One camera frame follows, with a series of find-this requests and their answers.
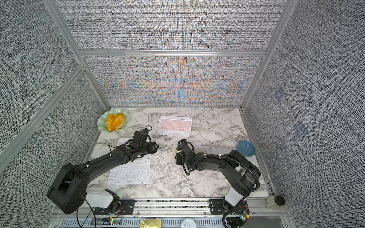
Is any white keyboard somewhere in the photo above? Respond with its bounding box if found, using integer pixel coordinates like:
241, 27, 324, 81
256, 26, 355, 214
107, 159, 151, 186

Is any pink keyboard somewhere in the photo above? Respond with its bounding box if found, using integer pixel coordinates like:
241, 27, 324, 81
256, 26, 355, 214
117, 138, 132, 148
157, 116, 193, 135

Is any yellow keyboard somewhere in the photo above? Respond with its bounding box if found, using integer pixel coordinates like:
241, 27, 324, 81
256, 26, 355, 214
172, 145, 210, 161

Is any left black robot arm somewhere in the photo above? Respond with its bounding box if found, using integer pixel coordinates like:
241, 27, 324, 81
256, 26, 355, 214
47, 142, 159, 214

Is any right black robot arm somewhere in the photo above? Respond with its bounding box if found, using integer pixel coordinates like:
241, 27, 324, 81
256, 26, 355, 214
175, 139, 261, 207

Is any orange croissant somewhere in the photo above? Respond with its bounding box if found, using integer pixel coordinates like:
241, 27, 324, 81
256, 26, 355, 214
105, 113, 125, 132

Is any green leaf-shaped plate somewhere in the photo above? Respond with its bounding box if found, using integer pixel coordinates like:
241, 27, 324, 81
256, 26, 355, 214
97, 109, 130, 132

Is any blue bowl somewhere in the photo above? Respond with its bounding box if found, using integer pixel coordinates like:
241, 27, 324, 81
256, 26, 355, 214
237, 141, 256, 157

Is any white round container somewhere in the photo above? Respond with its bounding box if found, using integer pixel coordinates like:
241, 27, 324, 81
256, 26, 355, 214
181, 218, 197, 228

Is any gold tin can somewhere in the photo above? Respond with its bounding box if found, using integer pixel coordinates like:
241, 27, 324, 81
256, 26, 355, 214
140, 218, 162, 228

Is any glass jar black lid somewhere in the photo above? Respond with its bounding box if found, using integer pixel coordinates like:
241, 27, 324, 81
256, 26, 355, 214
266, 196, 286, 210

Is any aluminium mounting rail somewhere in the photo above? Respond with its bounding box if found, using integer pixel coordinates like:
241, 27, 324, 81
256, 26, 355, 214
52, 198, 291, 219

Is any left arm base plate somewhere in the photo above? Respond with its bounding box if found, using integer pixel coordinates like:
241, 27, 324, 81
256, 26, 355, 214
94, 199, 136, 216

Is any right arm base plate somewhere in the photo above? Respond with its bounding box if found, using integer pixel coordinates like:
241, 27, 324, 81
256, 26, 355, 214
208, 199, 250, 215

